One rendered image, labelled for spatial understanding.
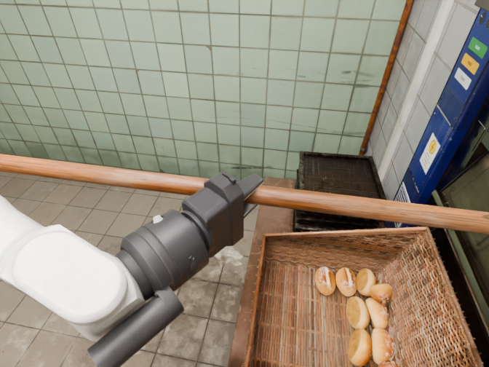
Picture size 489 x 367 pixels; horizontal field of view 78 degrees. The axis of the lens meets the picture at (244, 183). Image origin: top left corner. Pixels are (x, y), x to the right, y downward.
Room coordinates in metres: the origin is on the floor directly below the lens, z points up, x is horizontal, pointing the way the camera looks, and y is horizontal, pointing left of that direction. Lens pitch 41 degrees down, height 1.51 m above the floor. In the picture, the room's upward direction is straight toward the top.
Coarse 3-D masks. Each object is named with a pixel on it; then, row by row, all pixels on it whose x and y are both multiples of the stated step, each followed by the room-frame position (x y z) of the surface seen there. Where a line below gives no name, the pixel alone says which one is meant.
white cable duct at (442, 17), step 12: (444, 0) 1.11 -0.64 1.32; (444, 12) 1.08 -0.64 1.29; (444, 24) 1.07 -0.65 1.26; (432, 36) 1.09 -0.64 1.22; (432, 48) 1.07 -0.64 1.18; (420, 60) 1.12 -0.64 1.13; (420, 72) 1.08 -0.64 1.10; (420, 84) 1.07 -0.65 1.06; (408, 96) 1.10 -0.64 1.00; (408, 108) 1.07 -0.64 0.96; (396, 132) 1.09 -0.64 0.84; (396, 144) 1.07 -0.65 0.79; (384, 156) 1.12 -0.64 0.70; (384, 168) 1.08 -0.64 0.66
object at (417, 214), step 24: (0, 168) 0.40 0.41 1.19; (24, 168) 0.39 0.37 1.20; (48, 168) 0.39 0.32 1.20; (72, 168) 0.38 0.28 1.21; (96, 168) 0.38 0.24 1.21; (120, 168) 0.38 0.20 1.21; (168, 192) 0.35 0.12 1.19; (192, 192) 0.34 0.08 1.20; (264, 192) 0.32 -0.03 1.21; (288, 192) 0.32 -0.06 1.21; (312, 192) 0.32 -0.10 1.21; (360, 216) 0.29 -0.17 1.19; (384, 216) 0.29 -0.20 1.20; (408, 216) 0.28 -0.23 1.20; (432, 216) 0.28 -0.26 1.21; (456, 216) 0.28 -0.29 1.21; (480, 216) 0.27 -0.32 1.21
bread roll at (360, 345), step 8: (360, 328) 0.37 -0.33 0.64; (352, 336) 0.36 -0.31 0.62; (360, 336) 0.34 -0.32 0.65; (368, 336) 0.35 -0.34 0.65; (352, 344) 0.33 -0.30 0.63; (360, 344) 0.32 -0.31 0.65; (368, 344) 0.32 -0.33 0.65; (352, 352) 0.31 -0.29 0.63; (360, 352) 0.30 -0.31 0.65; (368, 352) 0.31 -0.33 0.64; (352, 360) 0.29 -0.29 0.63; (360, 360) 0.29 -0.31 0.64; (368, 360) 0.29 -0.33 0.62
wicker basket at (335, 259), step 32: (288, 256) 0.62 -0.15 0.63; (320, 256) 0.60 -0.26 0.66; (352, 256) 0.58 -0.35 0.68; (384, 256) 0.57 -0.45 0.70; (416, 256) 0.51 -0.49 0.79; (256, 288) 0.44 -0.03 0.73; (288, 288) 0.52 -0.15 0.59; (416, 288) 0.43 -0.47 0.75; (448, 288) 0.37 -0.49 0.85; (256, 320) 0.41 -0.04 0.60; (288, 320) 0.42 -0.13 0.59; (320, 320) 0.42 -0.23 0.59; (416, 320) 0.36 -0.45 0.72; (448, 320) 0.31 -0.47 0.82; (256, 352) 0.32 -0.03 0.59; (288, 352) 0.32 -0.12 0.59; (320, 352) 0.33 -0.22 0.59; (416, 352) 0.29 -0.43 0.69; (448, 352) 0.25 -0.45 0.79; (480, 352) 0.23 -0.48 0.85
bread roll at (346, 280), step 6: (342, 270) 0.56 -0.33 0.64; (348, 270) 0.56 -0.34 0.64; (336, 276) 0.55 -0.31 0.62; (342, 276) 0.54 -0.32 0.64; (348, 276) 0.53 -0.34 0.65; (354, 276) 0.54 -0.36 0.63; (336, 282) 0.53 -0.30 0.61; (342, 282) 0.52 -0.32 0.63; (348, 282) 0.51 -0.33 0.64; (354, 282) 0.52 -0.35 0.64; (342, 288) 0.50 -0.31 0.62; (348, 288) 0.50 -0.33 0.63; (354, 288) 0.50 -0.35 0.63; (348, 294) 0.49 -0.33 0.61
